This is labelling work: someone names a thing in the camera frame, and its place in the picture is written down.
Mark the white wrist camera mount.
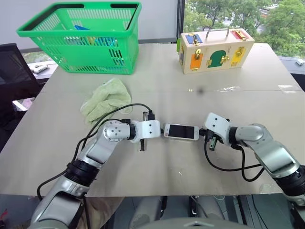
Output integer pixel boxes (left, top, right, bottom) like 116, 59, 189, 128
203, 112, 231, 145
131, 119, 161, 143

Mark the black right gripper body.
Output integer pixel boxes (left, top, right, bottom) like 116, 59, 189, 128
204, 130, 218, 152

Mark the blue yellow packaged item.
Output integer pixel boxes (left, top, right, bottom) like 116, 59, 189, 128
85, 35, 119, 47

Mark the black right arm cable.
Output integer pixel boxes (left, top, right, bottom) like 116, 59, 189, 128
203, 137, 264, 181

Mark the black office chair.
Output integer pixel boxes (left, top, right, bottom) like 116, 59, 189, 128
0, 43, 41, 131

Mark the small white device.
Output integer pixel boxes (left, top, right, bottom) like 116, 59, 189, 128
30, 63, 49, 73

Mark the light green towel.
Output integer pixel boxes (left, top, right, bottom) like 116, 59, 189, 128
80, 78, 133, 126

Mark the green plastic shopping basket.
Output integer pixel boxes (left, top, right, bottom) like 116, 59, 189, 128
16, 1, 142, 75

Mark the white smartphone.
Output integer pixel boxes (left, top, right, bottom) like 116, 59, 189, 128
163, 123, 200, 142

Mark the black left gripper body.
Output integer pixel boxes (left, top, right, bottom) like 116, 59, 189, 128
139, 111, 147, 153

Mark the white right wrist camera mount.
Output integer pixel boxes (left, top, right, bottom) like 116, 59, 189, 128
203, 112, 231, 145

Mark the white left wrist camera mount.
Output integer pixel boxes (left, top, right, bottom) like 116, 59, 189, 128
131, 119, 161, 143

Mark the wooden lock activity box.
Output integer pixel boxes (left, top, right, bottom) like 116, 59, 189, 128
176, 28, 255, 75

